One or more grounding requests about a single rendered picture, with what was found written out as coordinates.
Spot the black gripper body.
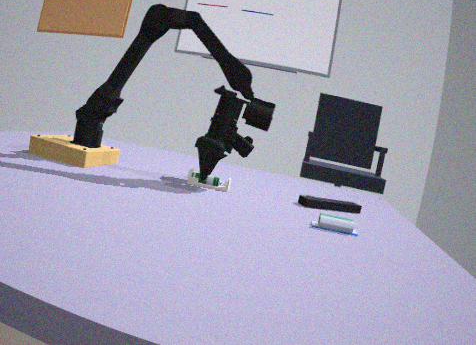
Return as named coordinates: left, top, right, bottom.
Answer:
left=195, top=113, right=237, bottom=156

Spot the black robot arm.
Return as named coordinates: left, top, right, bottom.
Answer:
left=70, top=4, right=275, bottom=158

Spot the green and white battery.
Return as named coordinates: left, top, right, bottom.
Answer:
left=191, top=172, right=220, bottom=186

